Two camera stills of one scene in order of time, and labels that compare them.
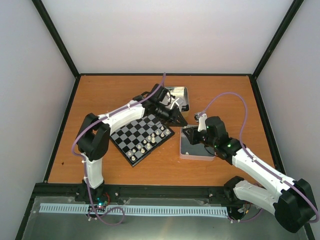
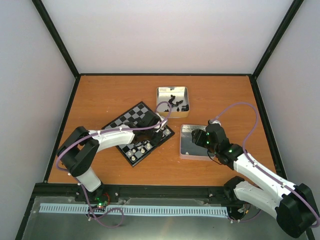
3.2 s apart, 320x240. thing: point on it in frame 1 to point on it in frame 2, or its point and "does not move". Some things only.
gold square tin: (179, 96) does not move
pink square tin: (196, 152) does not move
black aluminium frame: (47, 189) does not move
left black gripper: (172, 119) to (156, 140)
